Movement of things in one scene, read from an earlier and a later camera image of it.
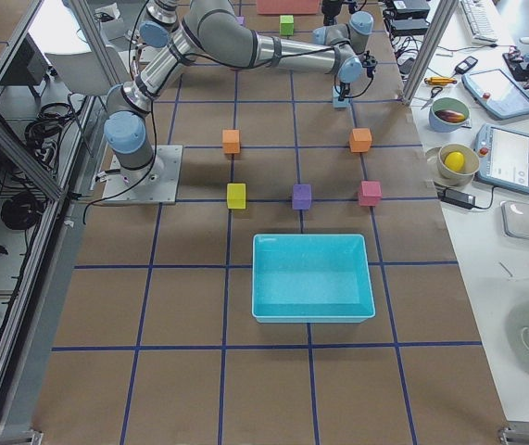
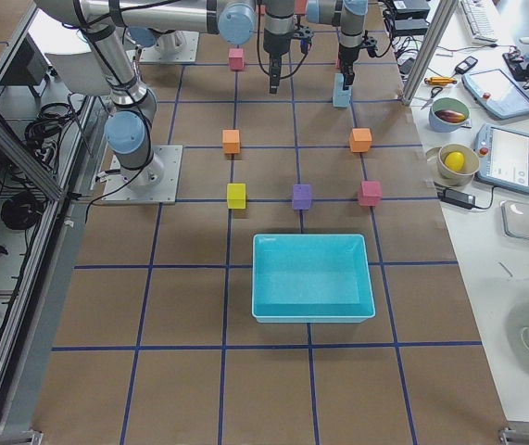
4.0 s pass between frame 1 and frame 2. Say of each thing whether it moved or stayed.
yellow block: stayed
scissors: stayed
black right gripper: moved
